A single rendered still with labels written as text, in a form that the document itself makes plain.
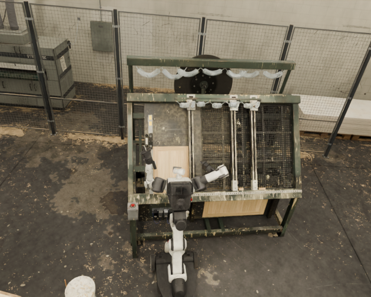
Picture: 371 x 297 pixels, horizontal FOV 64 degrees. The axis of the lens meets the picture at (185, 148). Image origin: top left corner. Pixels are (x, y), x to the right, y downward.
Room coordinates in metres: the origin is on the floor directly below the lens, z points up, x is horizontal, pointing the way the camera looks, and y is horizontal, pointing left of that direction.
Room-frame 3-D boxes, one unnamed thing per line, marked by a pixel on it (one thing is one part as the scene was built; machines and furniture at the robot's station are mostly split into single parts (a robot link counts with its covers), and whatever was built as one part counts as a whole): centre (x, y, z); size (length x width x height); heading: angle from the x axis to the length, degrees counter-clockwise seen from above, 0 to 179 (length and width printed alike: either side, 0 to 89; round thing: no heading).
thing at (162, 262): (2.00, -0.03, 0.19); 0.64 x 0.52 x 0.33; 11
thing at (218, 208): (2.96, -0.77, 0.53); 0.90 x 0.02 x 0.55; 100
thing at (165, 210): (2.47, 0.11, 0.69); 0.50 x 0.14 x 0.24; 100
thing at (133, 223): (2.32, 0.53, 0.38); 0.06 x 0.06 x 0.75; 10
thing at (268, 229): (3.35, -0.34, 0.41); 2.20 x 1.38 x 0.83; 100
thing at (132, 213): (2.32, 0.53, 0.84); 0.12 x 0.12 x 0.18; 10
